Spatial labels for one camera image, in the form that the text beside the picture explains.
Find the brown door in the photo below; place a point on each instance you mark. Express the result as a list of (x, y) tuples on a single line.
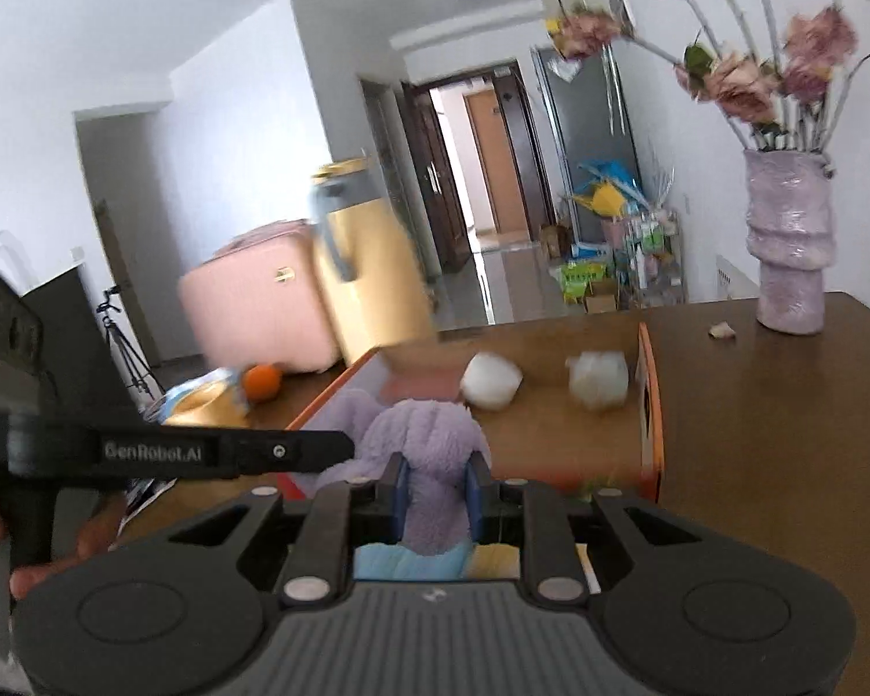
[(493, 159)]

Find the wall picture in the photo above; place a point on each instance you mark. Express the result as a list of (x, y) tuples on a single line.
[(621, 7)]

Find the black paper bag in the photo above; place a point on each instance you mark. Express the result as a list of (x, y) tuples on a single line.
[(87, 348)]

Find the purple textured vase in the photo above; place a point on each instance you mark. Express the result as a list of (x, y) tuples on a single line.
[(790, 246)]

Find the purple fluffy headband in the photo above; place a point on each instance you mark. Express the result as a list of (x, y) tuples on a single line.
[(435, 464)]

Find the yellow thermos jug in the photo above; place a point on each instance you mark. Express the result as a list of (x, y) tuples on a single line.
[(377, 275)]

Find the black tripod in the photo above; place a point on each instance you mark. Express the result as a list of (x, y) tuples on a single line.
[(127, 355)]

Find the yellow mug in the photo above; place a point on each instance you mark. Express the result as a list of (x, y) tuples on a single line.
[(210, 415)]

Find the blue white packet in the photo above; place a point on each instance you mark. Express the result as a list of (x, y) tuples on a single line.
[(203, 384)]

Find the white round sponge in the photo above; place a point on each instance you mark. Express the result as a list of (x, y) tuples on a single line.
[(489, 381)]

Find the light blue soft item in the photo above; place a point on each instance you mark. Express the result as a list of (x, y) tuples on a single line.
[(399, 564)]

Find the white wall vent panel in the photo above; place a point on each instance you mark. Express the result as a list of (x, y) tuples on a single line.
[(736, 279)]

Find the grey refrigerator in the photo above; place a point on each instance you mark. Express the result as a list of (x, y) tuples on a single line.
[(587, 130)]

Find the small seashell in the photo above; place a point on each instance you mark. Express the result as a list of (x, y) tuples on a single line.
[(723, 331)]

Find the person's left hand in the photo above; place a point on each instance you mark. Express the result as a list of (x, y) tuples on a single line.
[(98, 529)]

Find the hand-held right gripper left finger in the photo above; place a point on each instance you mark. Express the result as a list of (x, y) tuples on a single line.
[(400, 482)]

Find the pink suitcase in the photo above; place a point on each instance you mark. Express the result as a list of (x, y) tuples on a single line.
[(261, 304)]

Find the dried pink roses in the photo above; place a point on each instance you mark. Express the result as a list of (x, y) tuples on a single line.
[(747, 80)]

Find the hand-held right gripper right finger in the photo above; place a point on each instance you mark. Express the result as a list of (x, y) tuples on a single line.
[(475, 493)]

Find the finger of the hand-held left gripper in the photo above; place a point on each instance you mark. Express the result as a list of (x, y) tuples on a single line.
[(297, 451)]

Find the dark wooden door frame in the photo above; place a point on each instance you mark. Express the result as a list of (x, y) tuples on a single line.
[(424, 174)]

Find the cluttered storage cart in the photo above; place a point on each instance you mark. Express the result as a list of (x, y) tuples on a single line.
[(616, 254)]

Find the red printed cardboard box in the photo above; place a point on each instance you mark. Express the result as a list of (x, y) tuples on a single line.
[(551, 428)]

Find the orange fruit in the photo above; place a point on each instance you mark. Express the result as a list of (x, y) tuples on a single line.
[(262, 383)]

